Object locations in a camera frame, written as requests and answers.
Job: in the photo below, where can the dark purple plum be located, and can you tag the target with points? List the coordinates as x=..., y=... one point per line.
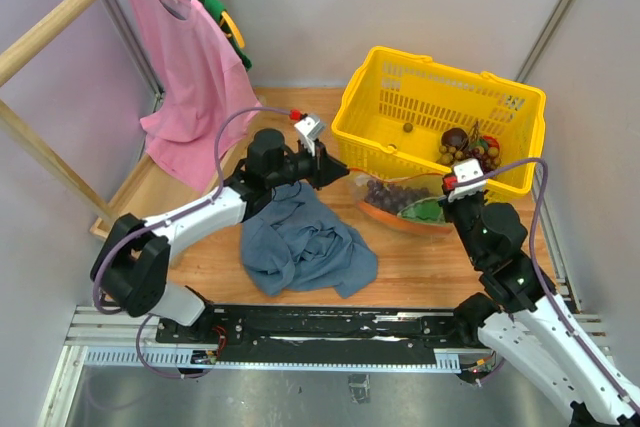
x=455, y=138

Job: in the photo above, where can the colourful small toy fruit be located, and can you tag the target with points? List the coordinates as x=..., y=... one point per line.
x=489, y=143

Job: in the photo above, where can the dark red grape bunch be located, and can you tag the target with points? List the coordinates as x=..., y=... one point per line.
x=488, y=156

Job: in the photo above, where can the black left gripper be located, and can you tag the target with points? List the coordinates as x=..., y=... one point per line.
x=324, y=167

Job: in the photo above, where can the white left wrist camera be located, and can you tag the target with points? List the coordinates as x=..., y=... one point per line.
x=309, y=130

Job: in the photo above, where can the blue crumpled cloth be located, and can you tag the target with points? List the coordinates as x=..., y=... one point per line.
x=298, y=243

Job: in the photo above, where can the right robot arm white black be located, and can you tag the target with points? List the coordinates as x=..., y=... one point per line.
x=521, y=317

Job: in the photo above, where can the toy watermelon slice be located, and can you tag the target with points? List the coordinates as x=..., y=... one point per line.
x=423, y=211

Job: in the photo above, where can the pink t-shirt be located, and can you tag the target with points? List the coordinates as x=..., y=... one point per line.
x=209, y=101

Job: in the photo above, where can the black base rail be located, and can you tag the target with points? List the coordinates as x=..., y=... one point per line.
x=324, y=336

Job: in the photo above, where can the wooden clothes rack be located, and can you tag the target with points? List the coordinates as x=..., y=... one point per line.
x=84, y=94

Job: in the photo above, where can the yellow plastic basket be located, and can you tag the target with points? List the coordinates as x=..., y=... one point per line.
x=392, y=88

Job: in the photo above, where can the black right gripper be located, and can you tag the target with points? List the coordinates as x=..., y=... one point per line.
x=449, y=205

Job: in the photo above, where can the yellow green hanger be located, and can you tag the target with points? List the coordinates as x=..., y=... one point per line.
x=220, y=12

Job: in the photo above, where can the dark purple grape bunch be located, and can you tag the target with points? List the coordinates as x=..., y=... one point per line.
x=392, y=197

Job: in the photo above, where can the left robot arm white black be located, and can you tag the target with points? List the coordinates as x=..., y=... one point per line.
x=130, y=273

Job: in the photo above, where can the clear zip bag orange seal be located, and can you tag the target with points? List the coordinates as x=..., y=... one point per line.
x=358, y=184

